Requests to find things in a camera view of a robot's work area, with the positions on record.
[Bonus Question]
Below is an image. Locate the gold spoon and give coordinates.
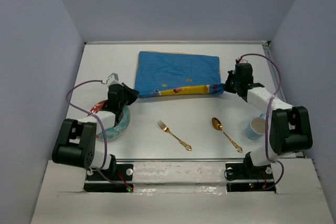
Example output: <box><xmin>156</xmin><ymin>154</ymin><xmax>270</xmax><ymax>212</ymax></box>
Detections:
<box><xmin>212</xmin><ymin>117</ymin><xmax>243</xmax><ymax>153</ymax></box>

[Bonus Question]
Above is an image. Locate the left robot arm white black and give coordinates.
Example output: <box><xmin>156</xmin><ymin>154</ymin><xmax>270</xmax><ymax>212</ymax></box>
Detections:
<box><xmin>52</xmin><ymin>82</ymin><xmax>139</xmax><ymax>179</ymax></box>

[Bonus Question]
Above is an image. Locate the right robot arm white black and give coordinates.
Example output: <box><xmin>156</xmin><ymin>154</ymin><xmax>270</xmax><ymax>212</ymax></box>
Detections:
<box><xmin>225</xmin><ymin>63</ymin><xmax>313</xmax><ymax>178</ymax></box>

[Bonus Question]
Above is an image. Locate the gold fork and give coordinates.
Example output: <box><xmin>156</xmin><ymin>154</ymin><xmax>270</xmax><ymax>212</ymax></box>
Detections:
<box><xmin>157</xmin><ymin>121</ymin><xmax>192</xmax><ymax>151</ymax></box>

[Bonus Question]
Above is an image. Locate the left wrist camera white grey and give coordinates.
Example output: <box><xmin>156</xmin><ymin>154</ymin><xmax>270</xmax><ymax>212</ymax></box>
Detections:
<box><xmin>106</xmin><ymin>73</ymin><xmax>119</xmax><ymax>87</ymax></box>

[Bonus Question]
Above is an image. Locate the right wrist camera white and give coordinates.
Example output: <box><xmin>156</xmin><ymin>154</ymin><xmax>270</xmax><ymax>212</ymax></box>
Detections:
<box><xmin>236</xmin><ymin>57</ymin><xmax>248</xmax><ymax>64</ymax></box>

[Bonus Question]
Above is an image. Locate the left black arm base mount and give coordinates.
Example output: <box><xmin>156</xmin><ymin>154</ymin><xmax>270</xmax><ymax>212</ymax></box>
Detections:
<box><xmin>83</xmin><ymin>163</ymin><xmax>134</xmax><ymax>193</ymax></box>

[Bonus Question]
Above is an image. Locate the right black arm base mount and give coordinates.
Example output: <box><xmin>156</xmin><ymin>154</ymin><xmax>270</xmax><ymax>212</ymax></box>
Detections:
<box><xmin>223</xmin><ymin>163</ymin><xmax>276</xmax><ymax>193</ymax></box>

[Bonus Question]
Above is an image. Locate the red and blue ceramic plate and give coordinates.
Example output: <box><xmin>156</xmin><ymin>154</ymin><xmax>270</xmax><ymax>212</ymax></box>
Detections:
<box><xmin>90</xmin><ymin>100</ymin><xmax>131</xmax><ymax>141</ymax></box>

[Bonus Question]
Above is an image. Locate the blue paper cup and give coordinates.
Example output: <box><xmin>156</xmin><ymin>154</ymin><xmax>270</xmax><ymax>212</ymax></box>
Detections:
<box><xmin>246</xmin><ymin>114</ymin><xmax>266</xmax><ymax>140</ymax></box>

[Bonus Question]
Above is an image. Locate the blue cartoon placemat cloth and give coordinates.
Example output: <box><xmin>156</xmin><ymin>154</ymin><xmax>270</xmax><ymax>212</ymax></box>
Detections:
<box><xmin>134</xmin><ymin>51</ymin><xmax>224</xmax><ymax>98</ymax></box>

